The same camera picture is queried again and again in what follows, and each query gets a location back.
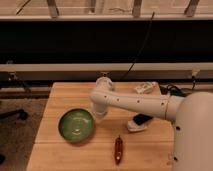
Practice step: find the green ceramic bowl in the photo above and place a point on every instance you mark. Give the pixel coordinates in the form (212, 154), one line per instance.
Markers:
(76, 125)

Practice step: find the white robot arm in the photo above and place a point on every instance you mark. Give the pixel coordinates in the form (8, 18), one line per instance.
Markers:
(192, 117)

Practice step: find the white rectangular carton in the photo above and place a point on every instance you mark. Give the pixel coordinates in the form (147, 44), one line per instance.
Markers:
(145, 87)

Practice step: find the white small box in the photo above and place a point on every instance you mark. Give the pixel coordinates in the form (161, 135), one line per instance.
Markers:
(133, 127)

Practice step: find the red brown chili pepper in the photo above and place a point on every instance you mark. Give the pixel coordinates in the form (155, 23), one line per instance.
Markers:
(118, 150)

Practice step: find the black office chair base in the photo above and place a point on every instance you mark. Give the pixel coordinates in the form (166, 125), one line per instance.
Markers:
(21, 114)

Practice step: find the white window sill rail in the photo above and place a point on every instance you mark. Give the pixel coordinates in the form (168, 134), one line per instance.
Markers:
(105, 67)

